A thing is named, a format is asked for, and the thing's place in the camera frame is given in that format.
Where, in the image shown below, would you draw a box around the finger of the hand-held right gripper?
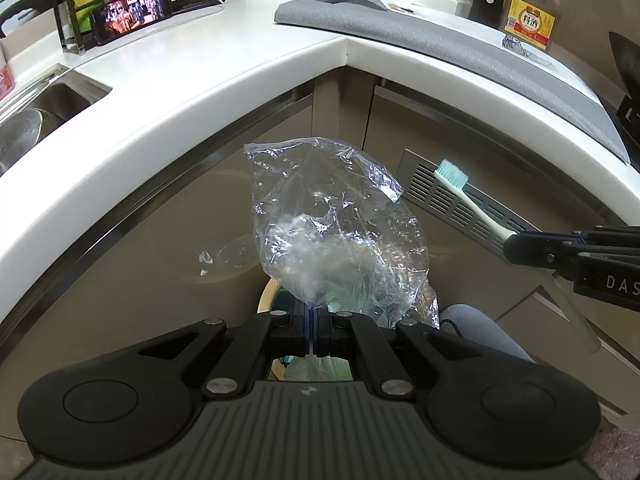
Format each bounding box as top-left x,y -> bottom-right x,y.
504,225 -> 640,281

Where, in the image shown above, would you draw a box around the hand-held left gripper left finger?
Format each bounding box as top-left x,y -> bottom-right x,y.
125,309 -> 312,398

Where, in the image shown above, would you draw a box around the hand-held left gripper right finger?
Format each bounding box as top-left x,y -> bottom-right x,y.
312,309 -> 496,400

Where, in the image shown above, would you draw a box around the white toothbrush teal bristles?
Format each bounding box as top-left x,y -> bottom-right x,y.
433,159 -> 601,356

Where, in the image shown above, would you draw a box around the clear plastic bag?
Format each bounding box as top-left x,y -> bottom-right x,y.
243,136 -> 441,383

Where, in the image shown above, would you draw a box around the maroon patterned cloth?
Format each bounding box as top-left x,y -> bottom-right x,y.
595,417 -> 640,480

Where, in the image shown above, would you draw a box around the black wok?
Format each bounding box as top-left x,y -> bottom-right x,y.
607,31 -> 640,93

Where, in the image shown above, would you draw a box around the cooking wine jug yellow label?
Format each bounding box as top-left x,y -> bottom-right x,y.
502,0 -> 561,53

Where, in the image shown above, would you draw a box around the grey mat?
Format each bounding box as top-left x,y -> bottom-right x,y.
274,0 -> 632,165

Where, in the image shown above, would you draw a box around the steel sink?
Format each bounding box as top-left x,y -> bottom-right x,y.
0,62 -> 113,176

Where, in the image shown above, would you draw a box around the black smartphone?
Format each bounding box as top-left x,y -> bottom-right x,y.
90,0 -> 174,47

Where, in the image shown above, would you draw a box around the pink packet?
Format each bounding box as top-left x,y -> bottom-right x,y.
0,50 -> 15,103

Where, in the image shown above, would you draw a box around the black pan handle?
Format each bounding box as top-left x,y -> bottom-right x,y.
0,0 -> 53,38

